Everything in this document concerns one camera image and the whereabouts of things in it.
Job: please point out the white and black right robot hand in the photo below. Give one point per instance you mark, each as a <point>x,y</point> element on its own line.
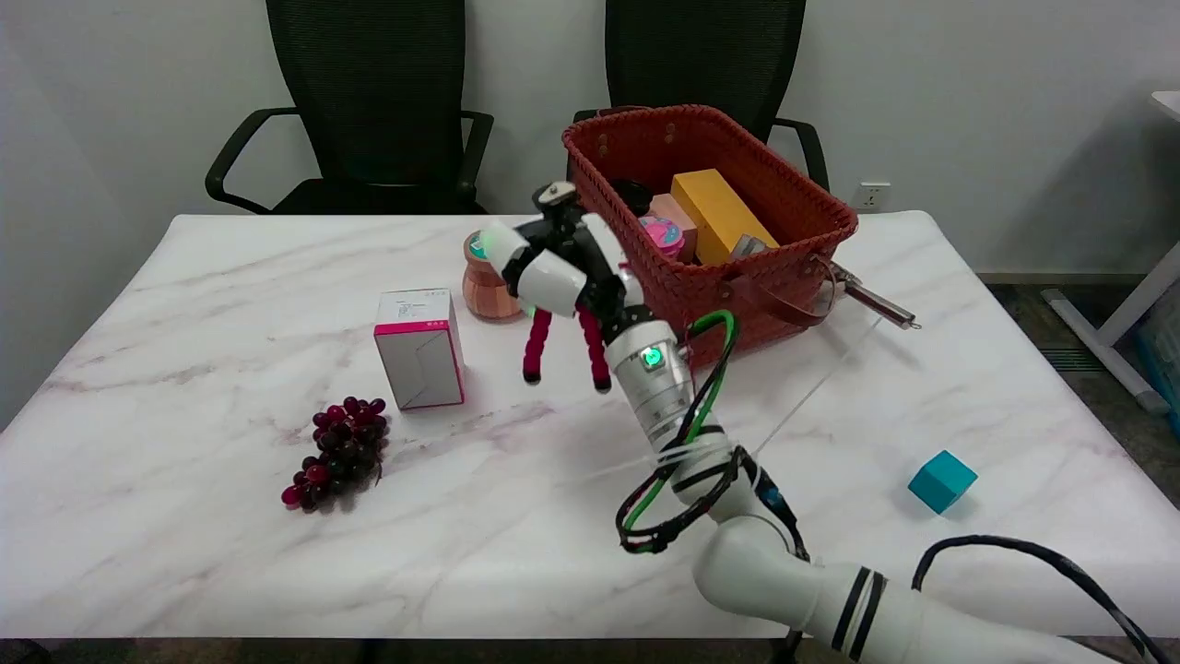
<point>553,273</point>

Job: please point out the red and black flexible tripod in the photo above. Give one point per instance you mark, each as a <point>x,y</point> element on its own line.
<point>564,277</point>

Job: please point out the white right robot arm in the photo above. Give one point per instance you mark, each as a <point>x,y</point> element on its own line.
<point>737,498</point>

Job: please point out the red woven basket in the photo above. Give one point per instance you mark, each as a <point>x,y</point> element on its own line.
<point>728,221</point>

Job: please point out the orange ribbed jar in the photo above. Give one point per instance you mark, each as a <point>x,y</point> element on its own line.
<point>487,286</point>

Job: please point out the black round object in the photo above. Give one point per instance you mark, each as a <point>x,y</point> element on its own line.
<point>632,195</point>

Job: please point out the pink round container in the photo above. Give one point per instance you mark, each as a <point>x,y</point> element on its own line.
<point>664,234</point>

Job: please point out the white and pink carton box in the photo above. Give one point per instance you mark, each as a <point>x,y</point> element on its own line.
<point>419,349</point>

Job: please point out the yellow rectangular box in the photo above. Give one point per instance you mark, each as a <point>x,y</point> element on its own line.
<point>719,214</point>

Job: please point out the grey small box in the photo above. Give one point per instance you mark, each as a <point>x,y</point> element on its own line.
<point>751,247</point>

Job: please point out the black mesh office chair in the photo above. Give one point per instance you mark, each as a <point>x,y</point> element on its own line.
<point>369,101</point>
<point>710,74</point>

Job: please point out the dark red grape bunch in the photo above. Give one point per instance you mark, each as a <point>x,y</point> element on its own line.
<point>339,452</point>

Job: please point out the silver metal tool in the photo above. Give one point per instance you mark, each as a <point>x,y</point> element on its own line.
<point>876,302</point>

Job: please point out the teal cube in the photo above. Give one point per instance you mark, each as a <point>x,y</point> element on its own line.
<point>942,480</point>

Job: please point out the white wall socket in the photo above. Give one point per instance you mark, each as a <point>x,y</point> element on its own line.
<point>871,196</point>

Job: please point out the white desk frame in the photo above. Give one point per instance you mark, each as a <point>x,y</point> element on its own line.
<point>1120,304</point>

